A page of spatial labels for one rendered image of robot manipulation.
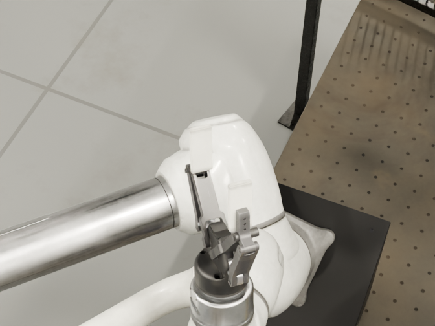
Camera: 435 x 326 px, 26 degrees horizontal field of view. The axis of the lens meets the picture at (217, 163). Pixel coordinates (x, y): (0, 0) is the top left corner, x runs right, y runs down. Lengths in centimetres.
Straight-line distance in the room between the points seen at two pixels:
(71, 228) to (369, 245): 62
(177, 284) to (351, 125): 102
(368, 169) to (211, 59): 125
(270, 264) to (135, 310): 24
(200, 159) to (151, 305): 36
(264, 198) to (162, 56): 180
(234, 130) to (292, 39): 184
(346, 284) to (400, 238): 33
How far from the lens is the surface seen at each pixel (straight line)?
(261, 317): 140
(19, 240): 166
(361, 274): 195
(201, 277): 128
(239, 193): 114
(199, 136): 124
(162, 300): 154
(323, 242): 193
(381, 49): 260
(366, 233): 193
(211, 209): 128
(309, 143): 238
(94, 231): 167
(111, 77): 343
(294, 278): 177
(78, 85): 342
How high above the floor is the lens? 263
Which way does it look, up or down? 56 degrees down
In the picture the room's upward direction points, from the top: straight up
